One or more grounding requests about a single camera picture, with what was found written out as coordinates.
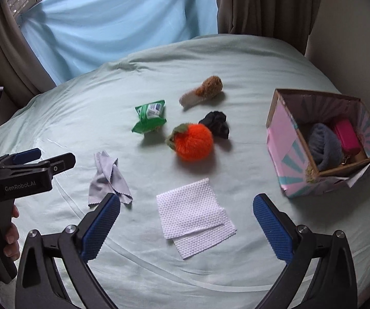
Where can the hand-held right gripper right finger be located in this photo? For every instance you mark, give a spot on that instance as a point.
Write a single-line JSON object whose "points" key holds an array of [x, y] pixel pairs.
{"points": [[273, 228]]}

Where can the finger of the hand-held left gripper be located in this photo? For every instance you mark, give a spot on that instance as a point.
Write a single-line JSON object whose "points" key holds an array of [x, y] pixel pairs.
{"points": [[27, 155], [61, 163]]}

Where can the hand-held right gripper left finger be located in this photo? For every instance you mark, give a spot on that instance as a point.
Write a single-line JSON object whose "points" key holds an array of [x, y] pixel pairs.
{"points": [[103, 223]]}

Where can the grey microfibre cloth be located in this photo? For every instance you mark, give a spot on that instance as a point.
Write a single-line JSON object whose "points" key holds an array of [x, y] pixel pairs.
{"points": [[107, 180]]}

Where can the white paper towel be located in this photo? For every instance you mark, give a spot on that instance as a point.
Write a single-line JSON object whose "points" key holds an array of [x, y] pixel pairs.
{"points": [[193, 217]]}

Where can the pink patterned cardboard box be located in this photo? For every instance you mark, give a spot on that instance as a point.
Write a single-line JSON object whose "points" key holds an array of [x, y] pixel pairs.
{"points": [[320, 144]]}

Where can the green snack packet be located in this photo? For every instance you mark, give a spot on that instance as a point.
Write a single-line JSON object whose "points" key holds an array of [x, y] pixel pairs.
{"points": [[149, 116]]}

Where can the orange plush pumpkin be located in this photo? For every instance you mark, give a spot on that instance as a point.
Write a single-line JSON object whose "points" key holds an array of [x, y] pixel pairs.
{"points": [[191, 142]]}

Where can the black scrunchie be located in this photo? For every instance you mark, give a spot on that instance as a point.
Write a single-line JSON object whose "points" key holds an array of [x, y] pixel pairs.
{"points": [[215, 124]]}

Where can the brown plush drumstick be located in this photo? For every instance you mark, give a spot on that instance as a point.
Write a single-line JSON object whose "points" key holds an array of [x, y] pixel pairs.
{"points": [[202, 90]]}

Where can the grey knitted hat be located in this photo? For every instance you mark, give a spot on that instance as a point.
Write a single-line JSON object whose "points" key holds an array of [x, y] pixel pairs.
{"points": [[323, 144]]}

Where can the beige curtain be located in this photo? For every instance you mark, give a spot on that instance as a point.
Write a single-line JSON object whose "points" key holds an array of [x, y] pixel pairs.
{"points": [[11, 58], [265, 9]]}

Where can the pink pouch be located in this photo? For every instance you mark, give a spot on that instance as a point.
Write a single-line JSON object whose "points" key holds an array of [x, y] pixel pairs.
{"points": [[347, 136]]}

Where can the light blue curtain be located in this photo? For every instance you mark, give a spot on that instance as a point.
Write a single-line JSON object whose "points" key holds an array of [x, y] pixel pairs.
{"points": [[114, 22]]}

